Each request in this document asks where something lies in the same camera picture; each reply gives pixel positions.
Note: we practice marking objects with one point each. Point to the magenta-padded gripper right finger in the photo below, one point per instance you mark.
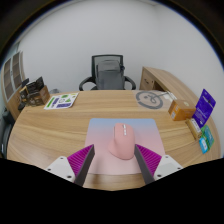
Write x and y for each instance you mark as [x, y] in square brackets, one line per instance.
[166, 165]

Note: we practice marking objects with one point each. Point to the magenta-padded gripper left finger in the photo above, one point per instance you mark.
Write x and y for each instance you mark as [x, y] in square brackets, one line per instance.
[61, 165]

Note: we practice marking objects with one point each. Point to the pink computer mouse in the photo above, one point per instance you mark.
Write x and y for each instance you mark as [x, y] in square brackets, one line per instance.
[121, 141]

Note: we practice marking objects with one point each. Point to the pink and blue mouse pad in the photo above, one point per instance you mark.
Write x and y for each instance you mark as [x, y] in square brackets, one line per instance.
[100, 133]

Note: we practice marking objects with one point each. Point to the blue small box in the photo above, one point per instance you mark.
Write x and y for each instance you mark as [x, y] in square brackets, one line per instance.
[203, 145]

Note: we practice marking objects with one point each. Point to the beige small box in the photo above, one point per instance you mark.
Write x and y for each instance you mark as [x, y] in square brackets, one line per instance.
[194, 128]

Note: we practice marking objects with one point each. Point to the green small box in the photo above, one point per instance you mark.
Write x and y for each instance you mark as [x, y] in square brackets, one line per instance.
[208, 136]

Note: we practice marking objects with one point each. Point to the orange cardboard box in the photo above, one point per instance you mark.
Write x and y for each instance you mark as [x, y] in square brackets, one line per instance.
[181, 110]

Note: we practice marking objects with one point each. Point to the white sticker sheet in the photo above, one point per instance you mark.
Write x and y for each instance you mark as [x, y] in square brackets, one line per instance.
[61, 101]

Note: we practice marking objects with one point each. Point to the black leather armchair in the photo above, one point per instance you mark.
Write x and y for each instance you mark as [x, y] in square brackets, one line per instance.
[5, 133]

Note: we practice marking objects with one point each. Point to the purple card package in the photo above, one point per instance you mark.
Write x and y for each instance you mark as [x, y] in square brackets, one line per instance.
[204, 108]

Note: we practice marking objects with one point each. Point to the brown cardboard box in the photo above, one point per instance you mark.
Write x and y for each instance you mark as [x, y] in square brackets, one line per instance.
[40, 97]

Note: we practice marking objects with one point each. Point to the small dark brown box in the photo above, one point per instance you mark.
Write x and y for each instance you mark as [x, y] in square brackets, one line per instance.
[23, 94]

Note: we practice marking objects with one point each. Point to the black box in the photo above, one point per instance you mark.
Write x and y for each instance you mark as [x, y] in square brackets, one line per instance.
[35, 85]

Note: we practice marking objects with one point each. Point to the wooden side desk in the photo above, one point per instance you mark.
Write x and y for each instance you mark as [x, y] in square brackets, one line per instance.
[160, 78]

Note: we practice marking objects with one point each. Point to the grey backpack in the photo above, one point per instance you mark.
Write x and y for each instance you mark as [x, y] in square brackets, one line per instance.
[110, 75]

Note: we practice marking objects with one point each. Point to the wooden shelf cabinet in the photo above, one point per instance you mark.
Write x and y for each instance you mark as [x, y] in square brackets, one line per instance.
[10, 76]

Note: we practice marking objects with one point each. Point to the black mesh office chair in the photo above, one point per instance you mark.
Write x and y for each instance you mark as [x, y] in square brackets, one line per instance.
[94, 66]

